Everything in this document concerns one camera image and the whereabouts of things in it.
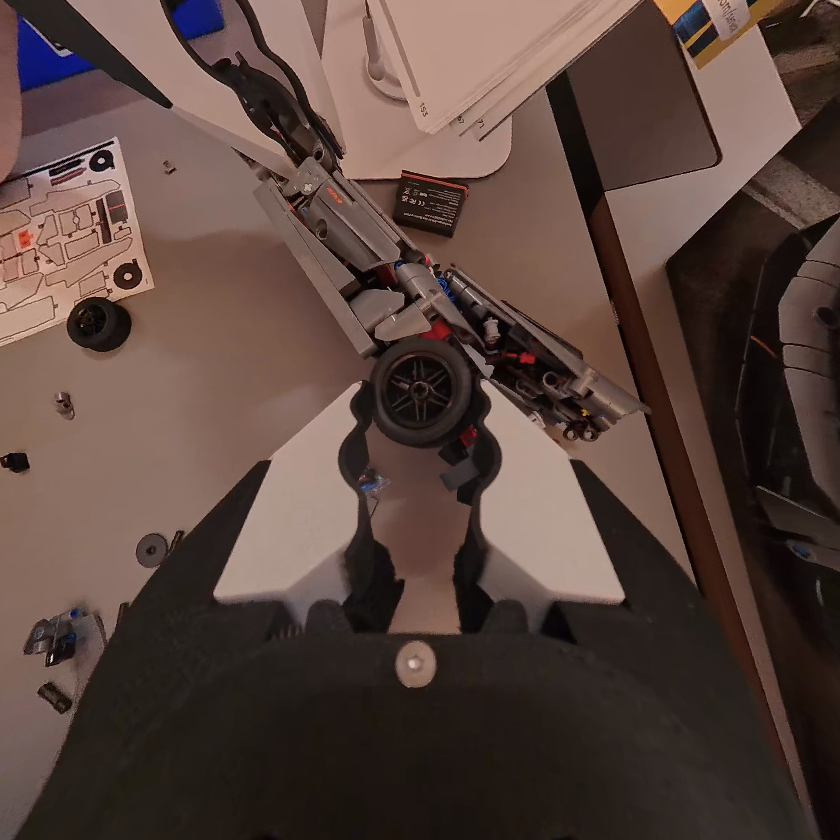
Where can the white instruction booklet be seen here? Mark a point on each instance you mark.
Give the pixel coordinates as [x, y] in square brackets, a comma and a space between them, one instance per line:
[499, 52]

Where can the black lego wheel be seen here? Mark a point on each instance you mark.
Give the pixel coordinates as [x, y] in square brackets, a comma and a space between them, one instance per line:
[98, 325]

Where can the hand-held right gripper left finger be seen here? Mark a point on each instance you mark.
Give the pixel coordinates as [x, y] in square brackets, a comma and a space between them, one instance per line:
[295, 518]

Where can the grey lego car model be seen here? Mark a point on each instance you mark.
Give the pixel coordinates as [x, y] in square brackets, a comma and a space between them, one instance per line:
[341, 216]

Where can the black battery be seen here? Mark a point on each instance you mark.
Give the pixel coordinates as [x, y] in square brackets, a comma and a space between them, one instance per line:
[430, 203]

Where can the white stand base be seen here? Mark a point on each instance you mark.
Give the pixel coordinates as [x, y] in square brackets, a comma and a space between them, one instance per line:
[459, 151]

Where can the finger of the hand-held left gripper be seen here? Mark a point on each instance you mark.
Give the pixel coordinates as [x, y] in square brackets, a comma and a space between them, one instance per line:
[302, 52]
[197, 98]

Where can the small black lego piece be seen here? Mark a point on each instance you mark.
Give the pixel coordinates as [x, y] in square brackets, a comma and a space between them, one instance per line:
[55, 697]
[14, 462]

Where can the plastic bag of lego pieces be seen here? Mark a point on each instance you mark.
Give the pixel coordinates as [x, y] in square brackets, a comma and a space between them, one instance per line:
[59, 636]

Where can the sticker sheet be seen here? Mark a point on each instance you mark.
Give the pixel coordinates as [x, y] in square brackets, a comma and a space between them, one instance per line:
[65, 249]

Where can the person's left forearm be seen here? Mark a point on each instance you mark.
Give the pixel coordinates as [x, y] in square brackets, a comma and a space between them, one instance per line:
[8, 98]

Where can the grey round lego piece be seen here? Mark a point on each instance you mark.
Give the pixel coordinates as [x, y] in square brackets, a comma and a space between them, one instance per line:
[151, 549]

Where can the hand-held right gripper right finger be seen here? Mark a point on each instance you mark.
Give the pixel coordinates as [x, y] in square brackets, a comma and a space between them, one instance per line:
[538, 518]

